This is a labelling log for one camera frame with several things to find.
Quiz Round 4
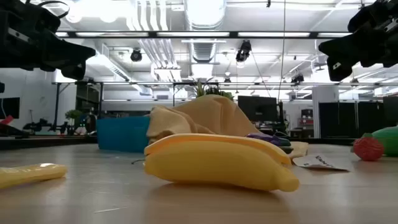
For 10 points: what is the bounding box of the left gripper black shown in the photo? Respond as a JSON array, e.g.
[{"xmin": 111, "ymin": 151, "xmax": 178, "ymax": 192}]
[{"xmin": 0, "ymin": 0, "xmax": 97, "ymax": 81}]

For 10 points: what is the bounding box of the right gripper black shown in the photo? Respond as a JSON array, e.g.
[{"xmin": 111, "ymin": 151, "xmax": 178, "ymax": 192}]
[{"xmin": 318, "ymin": 0, "xmax": 398, "ymax": 83}]

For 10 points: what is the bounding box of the red toy strawberry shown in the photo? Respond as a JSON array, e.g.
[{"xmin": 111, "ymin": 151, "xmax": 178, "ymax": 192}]
[{"xmin": 352, "ymin": 133, "xmax": 385, "ymax": 162}]

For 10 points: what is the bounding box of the oval green toy mango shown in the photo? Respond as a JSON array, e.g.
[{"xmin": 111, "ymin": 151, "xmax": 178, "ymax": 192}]
[{"xmin": 371, "ymin": 125, "xmax": 398, "ymax": 157}]

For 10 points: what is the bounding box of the purple toy eggplant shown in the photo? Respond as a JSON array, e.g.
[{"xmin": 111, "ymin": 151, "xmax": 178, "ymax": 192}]
[{"xmin": 246, "ymin": 133, "xmax": 295, "ymax": 154}]

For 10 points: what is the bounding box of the yellow woven cloth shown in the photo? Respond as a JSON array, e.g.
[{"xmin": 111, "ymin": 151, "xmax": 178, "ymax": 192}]
[{"xmin": 146, "ymin": 94, "xmax": 309, "ymax": 159}]

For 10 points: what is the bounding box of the large yellow toy banana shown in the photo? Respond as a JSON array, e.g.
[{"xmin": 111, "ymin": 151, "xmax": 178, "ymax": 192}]
[{"xmin": 143, "ymin": 133, "xmax": 300, "ymax": 193}]

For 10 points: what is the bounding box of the blue plastic tupperware container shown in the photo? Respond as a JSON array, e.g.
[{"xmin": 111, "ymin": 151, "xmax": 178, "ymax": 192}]
[{"xmin": 96, "ymin": 116, "xmax": 152, "ymax": 153}]

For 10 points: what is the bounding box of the black ceiling spotlight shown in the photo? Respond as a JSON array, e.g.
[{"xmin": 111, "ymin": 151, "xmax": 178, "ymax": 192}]
[
  {"xmin": 290, "ymin": 73, "xmax": 305, "ymax": 85},
  {"xmin": 235, "ymin": 39, "xmax": 252, "ymax": 63},
  {"xmin": 129, "ymin": 48, "xmax": 143, "ymax": 63}
]

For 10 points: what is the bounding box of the small green background plant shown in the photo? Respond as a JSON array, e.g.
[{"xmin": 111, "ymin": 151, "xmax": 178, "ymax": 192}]
[{"xmin": 64, "ymin": 109, "xmax": 83, "ymax": 136}]

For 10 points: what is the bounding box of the black cabinet row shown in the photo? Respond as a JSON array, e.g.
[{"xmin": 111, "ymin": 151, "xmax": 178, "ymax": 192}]
[{"xmin": 318, "ymin": 96, "xmax": 398, "ymax": 139}]

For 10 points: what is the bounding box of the shelf with red boxes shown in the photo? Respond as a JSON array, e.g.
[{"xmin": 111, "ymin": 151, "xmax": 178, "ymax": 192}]
[{"xmin": 299, "ymin": 108, "xmax": 315, "ymax": 138}]

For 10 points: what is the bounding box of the small red item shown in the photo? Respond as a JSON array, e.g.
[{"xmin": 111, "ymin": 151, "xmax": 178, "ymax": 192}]
[{"xmin": 0, "ymin": 114, "xmax": 15, "ymax": 126}]

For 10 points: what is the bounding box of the black computer monitor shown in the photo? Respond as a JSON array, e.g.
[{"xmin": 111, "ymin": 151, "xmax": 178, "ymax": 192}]
[{"xmin": 237, "ymin": 95, "xmax": 278, "ymax": 123}]

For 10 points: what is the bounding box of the white printed paper tag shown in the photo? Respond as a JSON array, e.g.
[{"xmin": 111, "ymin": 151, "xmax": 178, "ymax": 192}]
[{"xmin": 292, "ymin": 153, "xmax": 351, "ymax": 172}]

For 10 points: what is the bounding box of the succulent in patterned white pot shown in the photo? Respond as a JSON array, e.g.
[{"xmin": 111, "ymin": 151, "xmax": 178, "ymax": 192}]
[{"xmin": 192, "ymin": 78, "xmax": 234, "ymax": 101}]

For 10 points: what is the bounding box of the dark wall screen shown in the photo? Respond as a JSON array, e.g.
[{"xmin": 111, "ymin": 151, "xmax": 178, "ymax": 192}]
[{"xmin": 0, "ymin": 96, "xmax": 21, "ymax": 120}]

